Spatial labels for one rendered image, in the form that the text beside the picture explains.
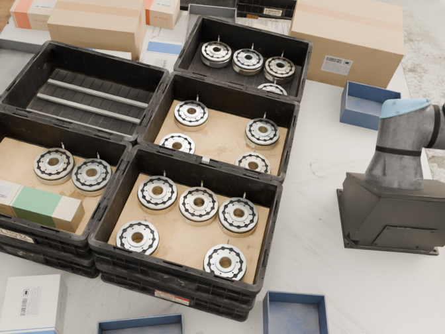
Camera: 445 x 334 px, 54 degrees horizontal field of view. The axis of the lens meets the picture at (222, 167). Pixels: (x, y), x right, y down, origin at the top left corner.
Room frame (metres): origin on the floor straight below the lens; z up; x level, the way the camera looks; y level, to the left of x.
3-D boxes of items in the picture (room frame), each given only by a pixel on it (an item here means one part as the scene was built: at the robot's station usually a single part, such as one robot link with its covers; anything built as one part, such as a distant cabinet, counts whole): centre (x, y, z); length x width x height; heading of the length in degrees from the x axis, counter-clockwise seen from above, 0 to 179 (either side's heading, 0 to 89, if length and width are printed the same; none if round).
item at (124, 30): (1.33, 0.53, 0.78); 0.30 x 0.22 x 0.16; 94
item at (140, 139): (0.83, 0.02, 0.92); 0.40 x 0.30 x 0.02; 83
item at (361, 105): (1.19, -0.50, 0.74); 0.20 x 0.15 x 0.07; 85
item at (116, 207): (0.53, 0.06, 0.87); 0.40 x 0.30 x 0.11; 83
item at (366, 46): (1.46, -0.38, 0.80); 0.40 x 0.30 x 0.20; 85
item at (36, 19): (1.42, 0.81, 0.74); 0.16 x 0.12 x 0.07; 95
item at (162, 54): (1.20, 0.27, 0.75); 0.20 x 0.12 x 0.09; 4
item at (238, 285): (0.53, 0.06, 0.92); 0.40 x 0.30 x 0.02; 83
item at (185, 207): (0.60, 0.05, 0.86); 0.10 x 0.10 x 0.01
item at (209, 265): (0.44, -0.04, 0.86); 0.10 x 0.10 x 0.01
